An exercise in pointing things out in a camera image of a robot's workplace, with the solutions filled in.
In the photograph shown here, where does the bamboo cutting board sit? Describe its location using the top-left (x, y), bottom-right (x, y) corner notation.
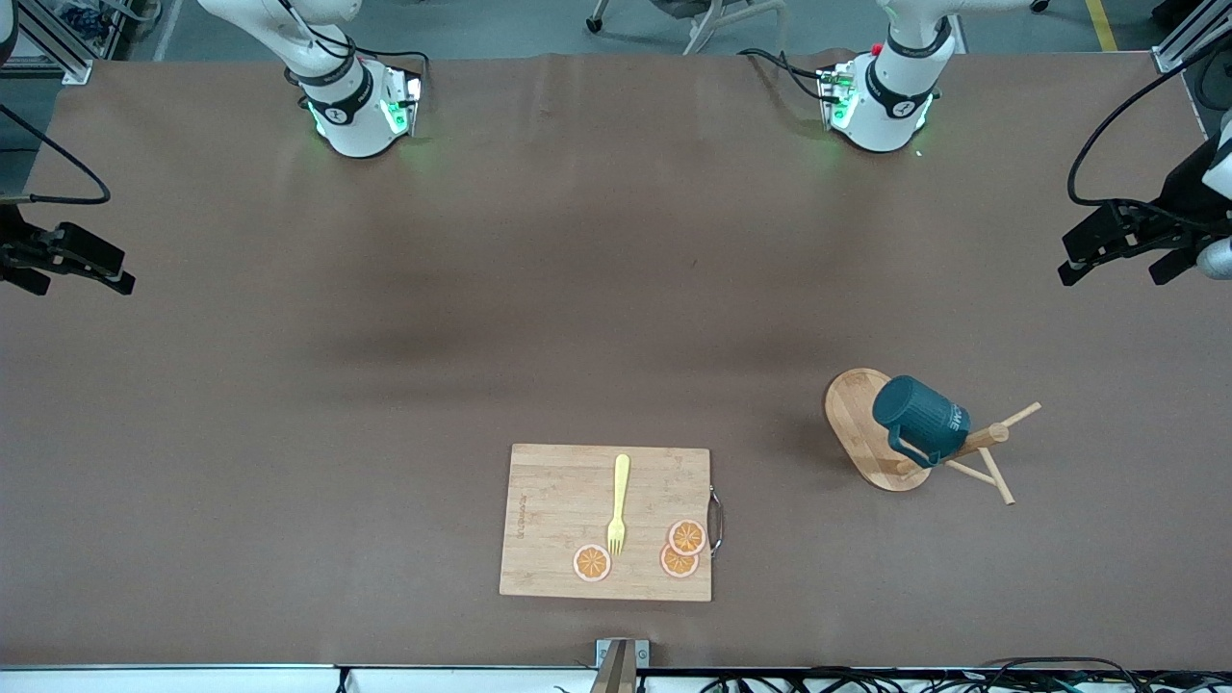
top-left (499, 443), bottom-right (725, 603)

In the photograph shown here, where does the wooden cup rack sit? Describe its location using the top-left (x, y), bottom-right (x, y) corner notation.
top-left (824, 367), bottom-right (1043, 507)

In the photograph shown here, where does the dark teal ribbed cup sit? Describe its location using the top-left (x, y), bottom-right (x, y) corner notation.
top-left (872, 375), bottom-right (973, 470)

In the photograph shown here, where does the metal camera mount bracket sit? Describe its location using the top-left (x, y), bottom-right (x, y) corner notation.
top-left (589, 638), bottom-right (650, 693)

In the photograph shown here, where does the yellow plastic fork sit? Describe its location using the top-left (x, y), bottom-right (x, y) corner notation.
top-left (606, 454), bottom-right (631, 557)

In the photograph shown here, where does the brown table mat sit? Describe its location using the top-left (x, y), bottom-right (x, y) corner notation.
top-left (0, 50), bottom-right (1232, 671)

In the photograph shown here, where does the aluminium frame profile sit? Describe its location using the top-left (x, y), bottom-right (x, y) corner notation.
top-left (1153, 0), bottom-right (1232, 75)
top-left (0, 0), bottom-right (94, 86)

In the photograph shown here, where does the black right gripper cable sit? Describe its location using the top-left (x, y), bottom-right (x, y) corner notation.
top-left (0, 101), bottom-right (112, 206)

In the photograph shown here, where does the grey office chair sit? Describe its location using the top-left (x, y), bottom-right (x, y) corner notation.
top-left (585, 0), bottom-right (790, 56)

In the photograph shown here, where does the black arm base cable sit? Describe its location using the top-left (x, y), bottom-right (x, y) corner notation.
top-left (327, 38), bottom-right (430, 97)
top-left (739, 46), bottom-right (840, 103)

